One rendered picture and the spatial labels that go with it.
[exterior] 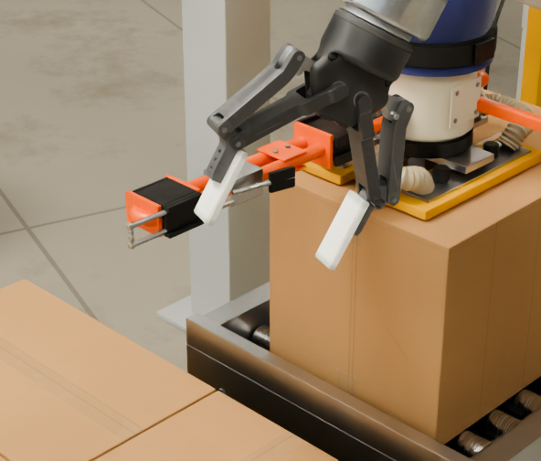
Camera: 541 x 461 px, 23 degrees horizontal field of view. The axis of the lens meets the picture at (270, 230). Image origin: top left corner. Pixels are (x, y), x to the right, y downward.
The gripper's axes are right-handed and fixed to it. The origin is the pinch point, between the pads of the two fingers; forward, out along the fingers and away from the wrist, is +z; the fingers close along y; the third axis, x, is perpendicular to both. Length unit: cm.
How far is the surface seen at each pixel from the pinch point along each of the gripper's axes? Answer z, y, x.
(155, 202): 17, -25, -68
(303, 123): 0, -51, -84
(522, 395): 29, -114, -74
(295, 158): 5, -48, -77
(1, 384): 72, -39, -118
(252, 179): 10, -41, -73
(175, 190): 15, -28, -71
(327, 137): 0, -53, -78
